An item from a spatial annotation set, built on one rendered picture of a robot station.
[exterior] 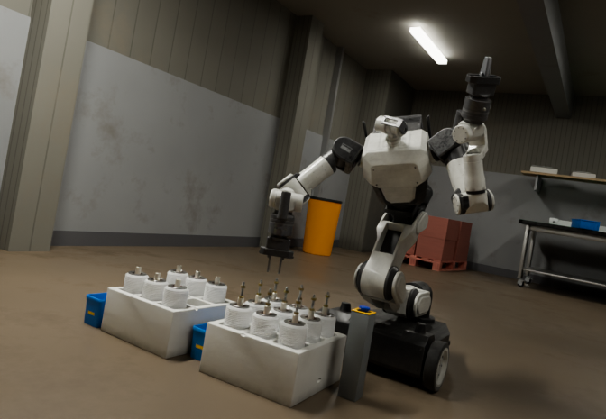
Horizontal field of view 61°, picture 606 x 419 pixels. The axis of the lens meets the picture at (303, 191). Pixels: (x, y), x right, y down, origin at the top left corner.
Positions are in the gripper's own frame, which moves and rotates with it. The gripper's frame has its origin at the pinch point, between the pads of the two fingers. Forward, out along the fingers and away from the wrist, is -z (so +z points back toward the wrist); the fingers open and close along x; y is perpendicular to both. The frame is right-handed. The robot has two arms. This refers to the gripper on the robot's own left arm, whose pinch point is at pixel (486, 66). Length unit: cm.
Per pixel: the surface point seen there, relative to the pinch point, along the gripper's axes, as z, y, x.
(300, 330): 88, -18, 61
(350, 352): 100, -19, 41
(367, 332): 91, -18, 36
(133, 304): 105, 28, 116
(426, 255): 331, 380, -262
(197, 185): 193, 333, 60
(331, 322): 97, -4, 44
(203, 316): 109, 20, 89
